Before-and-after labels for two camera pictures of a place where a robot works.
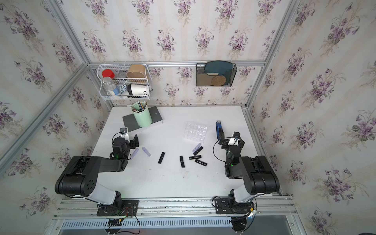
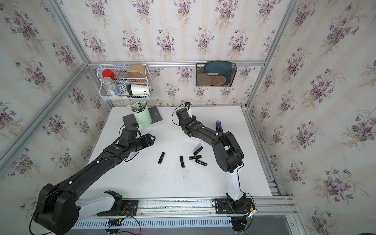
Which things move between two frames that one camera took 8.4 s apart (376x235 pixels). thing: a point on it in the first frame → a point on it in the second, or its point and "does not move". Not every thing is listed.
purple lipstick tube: x=196 y=147 does not move
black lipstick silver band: x=181 y=161 does not move
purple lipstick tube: x=136 y=150 does not move
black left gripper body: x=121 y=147 → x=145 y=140
